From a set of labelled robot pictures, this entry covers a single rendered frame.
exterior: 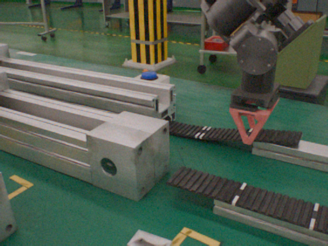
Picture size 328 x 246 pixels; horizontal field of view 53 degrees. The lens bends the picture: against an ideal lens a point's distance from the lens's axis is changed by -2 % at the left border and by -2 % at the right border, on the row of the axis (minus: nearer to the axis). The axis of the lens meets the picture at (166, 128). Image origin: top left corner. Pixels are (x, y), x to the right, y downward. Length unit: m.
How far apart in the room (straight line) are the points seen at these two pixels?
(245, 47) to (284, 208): 0.23
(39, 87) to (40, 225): 0.45
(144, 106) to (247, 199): 0.31
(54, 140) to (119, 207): 0.16
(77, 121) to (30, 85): 0.29
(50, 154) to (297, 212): 0.40
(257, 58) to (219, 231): 0.25
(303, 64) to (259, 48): 0.52
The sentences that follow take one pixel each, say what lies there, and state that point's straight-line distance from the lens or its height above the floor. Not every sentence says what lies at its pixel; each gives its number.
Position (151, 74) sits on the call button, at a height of 0.85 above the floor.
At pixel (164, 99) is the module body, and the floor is 0.84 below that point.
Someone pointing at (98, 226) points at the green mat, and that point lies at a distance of 0.48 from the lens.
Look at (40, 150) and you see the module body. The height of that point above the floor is 0.81.
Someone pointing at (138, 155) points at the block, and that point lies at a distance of 0.48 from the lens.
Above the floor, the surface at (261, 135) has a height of 0.81.
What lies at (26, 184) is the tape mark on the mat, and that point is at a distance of 0.60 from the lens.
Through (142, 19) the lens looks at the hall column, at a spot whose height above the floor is 0.56.
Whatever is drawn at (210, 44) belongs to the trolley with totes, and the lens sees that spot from 3.70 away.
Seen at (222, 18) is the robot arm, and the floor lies 1.02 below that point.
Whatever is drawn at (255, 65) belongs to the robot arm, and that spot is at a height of 0.97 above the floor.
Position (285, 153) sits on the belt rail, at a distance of 0.63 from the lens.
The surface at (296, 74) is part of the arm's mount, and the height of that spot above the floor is 0.82.
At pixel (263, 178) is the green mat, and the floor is 0.78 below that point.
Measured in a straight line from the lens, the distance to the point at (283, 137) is 0.63.
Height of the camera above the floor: 1.10
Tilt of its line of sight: 26 degrees down
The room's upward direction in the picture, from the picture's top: 1 degrees counter-clockwise
